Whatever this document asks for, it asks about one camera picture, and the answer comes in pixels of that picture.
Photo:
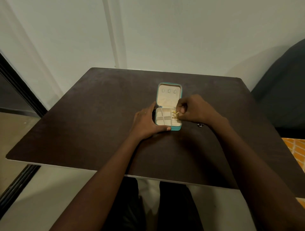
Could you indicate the person's left forearm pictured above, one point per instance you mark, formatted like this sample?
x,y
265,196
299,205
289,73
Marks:
x,y
100,188

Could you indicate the black floor door track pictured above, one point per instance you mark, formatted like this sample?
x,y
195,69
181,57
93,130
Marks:
x,y
19,185

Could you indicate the dark grey upholstered chair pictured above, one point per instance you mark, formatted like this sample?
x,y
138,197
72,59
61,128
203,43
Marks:
x,y
283,95

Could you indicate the black trousers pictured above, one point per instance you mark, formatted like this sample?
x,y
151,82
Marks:
x,y
176,209

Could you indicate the person's right forearm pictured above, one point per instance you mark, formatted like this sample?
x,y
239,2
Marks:
x,y
252,171

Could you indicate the person's left hand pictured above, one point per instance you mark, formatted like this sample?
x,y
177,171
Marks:
x,y
144,126

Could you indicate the person's right hand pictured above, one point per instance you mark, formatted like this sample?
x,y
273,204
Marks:
x,y
197,109

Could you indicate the black door frame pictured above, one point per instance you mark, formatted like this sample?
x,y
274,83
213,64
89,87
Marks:
x,y
21,90

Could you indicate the orange patterned bed cloth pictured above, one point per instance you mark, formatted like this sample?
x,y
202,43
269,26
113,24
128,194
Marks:
x,y
296,150

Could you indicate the teal jewelry box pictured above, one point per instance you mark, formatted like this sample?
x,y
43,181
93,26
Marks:
x,y
166,97

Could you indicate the white wall conduit strip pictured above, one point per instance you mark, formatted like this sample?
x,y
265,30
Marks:
x,y
114,35

